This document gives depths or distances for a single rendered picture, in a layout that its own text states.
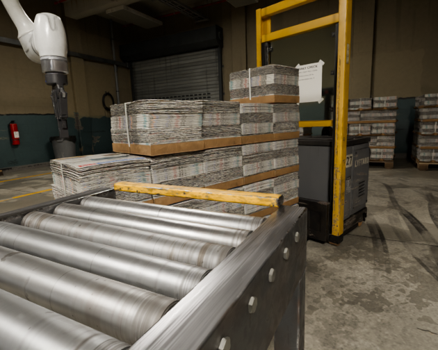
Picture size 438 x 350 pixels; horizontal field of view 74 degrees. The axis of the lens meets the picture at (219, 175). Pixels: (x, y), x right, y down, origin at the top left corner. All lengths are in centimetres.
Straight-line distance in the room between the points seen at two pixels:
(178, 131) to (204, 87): 765
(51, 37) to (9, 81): 722
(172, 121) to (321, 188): 156
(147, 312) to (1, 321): 13
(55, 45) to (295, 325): 117
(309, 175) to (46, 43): 201
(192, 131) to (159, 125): 18
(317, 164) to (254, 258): 216
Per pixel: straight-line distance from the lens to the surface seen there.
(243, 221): 51
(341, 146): 224
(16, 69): 863
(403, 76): 779
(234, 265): 35
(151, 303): 30
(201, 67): 907
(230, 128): 156
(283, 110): 193
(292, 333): 64
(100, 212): 62
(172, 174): 134
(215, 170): 150
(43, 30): 131
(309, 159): 253
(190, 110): 135
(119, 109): 147
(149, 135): 123
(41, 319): 32
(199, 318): 28
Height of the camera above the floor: 96
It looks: 10 degrees down
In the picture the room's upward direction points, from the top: 2 degrees counter-clockwise
